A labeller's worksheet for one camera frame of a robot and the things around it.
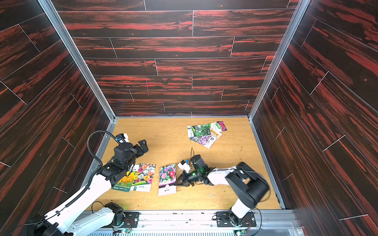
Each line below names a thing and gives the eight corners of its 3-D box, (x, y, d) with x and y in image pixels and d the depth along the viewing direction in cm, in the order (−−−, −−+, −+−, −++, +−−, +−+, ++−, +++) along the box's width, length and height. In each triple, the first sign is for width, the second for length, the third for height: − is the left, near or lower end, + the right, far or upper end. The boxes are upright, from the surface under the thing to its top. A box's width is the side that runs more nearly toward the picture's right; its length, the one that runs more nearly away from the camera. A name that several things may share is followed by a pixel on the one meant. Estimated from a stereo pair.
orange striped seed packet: (203, 146, 104) (203, 145, 102) (210, 129, 114) (210, 128, 112) (216, 151, 102) (216, 149, 100) (222, 133, 112) (222, 131, 110)
